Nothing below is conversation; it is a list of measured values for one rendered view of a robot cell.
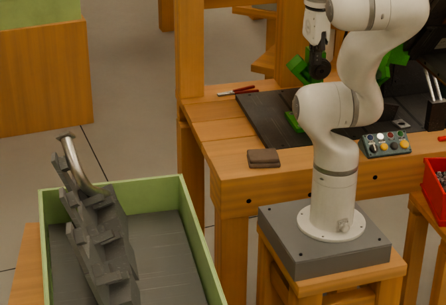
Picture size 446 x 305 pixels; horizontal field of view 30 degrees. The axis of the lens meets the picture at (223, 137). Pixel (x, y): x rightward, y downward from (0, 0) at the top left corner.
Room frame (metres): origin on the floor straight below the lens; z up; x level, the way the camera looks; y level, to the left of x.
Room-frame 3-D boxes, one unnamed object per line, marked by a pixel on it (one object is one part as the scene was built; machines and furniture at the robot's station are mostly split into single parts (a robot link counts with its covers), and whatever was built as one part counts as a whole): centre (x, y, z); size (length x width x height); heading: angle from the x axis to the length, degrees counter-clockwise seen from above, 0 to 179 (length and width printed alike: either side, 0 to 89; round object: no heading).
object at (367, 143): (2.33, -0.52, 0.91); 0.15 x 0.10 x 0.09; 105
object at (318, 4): (2.16, -0.26, 1.47); 0.09 x 0.08 x 0.03; 15
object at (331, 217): (1.90, -0.30, 1.00); 0.19 x 0.19 x 0.18
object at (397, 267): (1.90, -0.30, 0.83); 0.32 x 0.32 x 0.04; 18
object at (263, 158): (2.25, -0.13, 0.91); 0.10 x 0.08 x 0.03; 95
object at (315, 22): (2.16, -0.26, 1.41); 0.10 x 0.07 x 0.11; 15
